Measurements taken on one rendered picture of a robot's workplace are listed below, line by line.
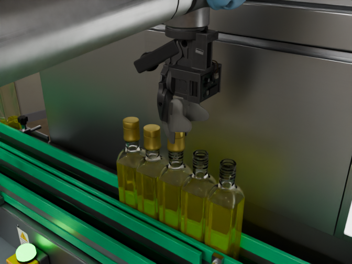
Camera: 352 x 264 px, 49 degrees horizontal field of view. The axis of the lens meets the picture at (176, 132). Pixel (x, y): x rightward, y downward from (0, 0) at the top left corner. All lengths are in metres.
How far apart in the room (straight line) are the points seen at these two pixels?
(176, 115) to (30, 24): 0.40
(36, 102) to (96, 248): 2.96
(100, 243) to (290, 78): 0.49
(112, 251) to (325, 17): 0.58
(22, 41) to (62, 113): 0.95
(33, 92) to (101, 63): 2.67
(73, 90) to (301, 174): 0.70
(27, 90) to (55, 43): 3.34
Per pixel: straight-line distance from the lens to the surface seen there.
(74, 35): 0.34
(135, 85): 0.98
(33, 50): 0.33
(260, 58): 0.73
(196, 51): 0.63
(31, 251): 0.99
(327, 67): 0.69
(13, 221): 1.08
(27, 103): 3.71
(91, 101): 1.13
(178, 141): 0.73
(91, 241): 0.86
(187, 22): 0.62
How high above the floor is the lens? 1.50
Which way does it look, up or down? 27 degrees down
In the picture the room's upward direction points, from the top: straight up
